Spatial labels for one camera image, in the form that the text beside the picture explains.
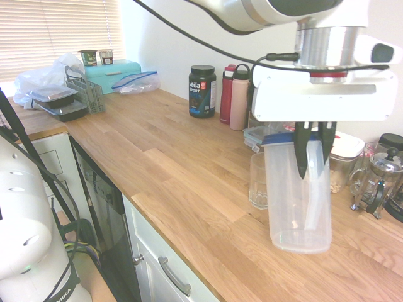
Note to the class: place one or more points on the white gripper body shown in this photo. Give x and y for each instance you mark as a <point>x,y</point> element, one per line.
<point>315,100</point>

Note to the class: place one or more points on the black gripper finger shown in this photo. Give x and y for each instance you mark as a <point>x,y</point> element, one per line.
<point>302,148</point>
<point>325,138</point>

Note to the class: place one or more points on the clear plastic pitcher blue lid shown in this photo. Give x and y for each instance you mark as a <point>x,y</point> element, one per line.
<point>292,204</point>

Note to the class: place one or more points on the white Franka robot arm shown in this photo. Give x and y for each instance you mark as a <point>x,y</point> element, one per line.
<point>283,9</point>

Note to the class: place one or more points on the pink water bottle black cap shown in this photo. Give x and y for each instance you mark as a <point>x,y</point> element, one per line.
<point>238,104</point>

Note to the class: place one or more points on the red water bottle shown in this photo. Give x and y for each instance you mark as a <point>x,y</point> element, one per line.
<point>225,100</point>

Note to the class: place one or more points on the clear canister white lid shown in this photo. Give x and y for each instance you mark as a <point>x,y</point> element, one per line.
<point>343,157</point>

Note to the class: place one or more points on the glass food container blue lid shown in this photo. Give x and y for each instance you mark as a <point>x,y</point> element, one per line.
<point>253,138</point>

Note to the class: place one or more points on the clear drinking glass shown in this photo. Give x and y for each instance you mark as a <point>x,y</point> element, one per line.
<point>257,185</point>

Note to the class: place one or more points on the chrome glass French press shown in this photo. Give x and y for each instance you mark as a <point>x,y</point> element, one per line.
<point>379,182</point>

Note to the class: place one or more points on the white bottle red cap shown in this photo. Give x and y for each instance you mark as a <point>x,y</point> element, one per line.
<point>381,52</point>

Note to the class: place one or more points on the black Vega protein tub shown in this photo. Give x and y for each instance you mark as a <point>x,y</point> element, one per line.
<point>202,94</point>

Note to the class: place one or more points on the white cabinet drawer front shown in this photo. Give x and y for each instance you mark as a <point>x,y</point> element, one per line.
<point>151,239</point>

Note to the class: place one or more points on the clear zip bag blue seal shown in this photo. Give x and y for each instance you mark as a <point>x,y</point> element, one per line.
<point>137,83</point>

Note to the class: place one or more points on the silver cabinet knob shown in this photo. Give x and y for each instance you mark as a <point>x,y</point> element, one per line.
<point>138,259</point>

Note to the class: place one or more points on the teal metal bread box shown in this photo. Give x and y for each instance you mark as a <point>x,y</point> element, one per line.
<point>116,75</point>

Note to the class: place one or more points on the black dishwasher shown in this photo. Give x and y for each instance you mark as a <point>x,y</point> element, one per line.
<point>107,201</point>

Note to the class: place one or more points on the brown yogurt cup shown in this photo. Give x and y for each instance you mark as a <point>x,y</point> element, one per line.
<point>106,57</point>

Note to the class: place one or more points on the grey plastic cutlery basket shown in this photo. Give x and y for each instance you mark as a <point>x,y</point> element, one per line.
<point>89,97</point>

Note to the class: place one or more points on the green yogurt cup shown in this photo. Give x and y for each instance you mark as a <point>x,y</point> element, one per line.
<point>88,58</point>

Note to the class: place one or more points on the black food container clear lid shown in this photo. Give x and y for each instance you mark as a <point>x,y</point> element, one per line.
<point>67,112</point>
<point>52,96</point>

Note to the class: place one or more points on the beige window blind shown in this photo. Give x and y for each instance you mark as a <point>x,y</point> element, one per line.
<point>56,34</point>

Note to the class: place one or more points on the white plastic bag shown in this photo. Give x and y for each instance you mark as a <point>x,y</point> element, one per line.
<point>41,77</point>

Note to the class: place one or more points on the black stand pole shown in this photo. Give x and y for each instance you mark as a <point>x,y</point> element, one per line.
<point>28,141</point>

